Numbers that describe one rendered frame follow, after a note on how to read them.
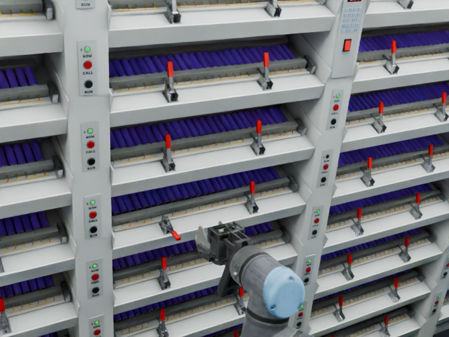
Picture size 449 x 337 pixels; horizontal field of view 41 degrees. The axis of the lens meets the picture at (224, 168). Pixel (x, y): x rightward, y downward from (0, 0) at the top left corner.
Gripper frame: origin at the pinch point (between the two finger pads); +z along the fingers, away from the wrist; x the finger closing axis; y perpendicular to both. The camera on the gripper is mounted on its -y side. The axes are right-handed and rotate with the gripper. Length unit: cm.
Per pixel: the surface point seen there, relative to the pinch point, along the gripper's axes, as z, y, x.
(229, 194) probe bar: 18.5, 2.2, -17.3
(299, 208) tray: 13.9, -5.3, -38.8
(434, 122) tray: 11, 15, -89
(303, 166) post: 15.0, 7.6, -40.7
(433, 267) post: 24, -49, -111
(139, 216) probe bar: 18.1, 1.7, 10.3
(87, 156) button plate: 7.7, 23.6, 25.4
